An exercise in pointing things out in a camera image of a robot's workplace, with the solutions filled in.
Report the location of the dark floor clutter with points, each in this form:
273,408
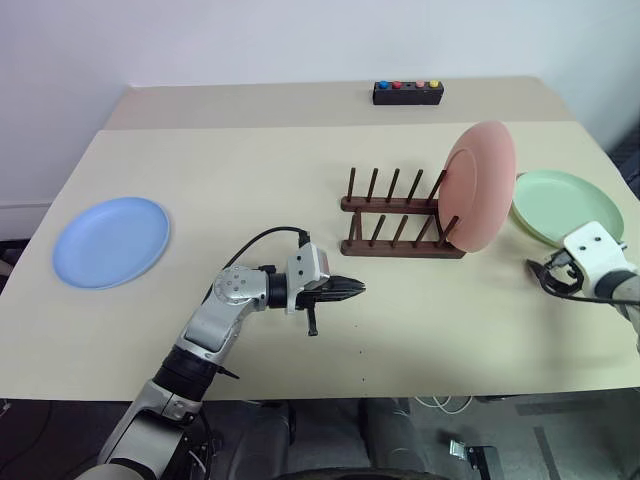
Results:
11,265

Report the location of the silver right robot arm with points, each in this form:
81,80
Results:
624,295

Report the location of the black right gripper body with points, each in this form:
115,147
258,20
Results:
565,272

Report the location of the black button box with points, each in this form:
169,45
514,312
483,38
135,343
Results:
407,95

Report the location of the blue plate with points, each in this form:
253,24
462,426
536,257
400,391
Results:
112,242

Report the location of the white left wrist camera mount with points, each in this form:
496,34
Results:
306,266

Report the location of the green plate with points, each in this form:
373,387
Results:
565,200

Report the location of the wooden dish rack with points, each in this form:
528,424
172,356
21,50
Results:
395,225

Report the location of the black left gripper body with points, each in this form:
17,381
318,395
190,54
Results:
314,296

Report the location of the black metal bracket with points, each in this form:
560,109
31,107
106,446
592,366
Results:
475,454

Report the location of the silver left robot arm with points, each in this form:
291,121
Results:
220,310

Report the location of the pink plate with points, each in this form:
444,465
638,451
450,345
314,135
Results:
480,185

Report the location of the black ribbed object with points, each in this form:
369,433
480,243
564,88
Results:
627,160

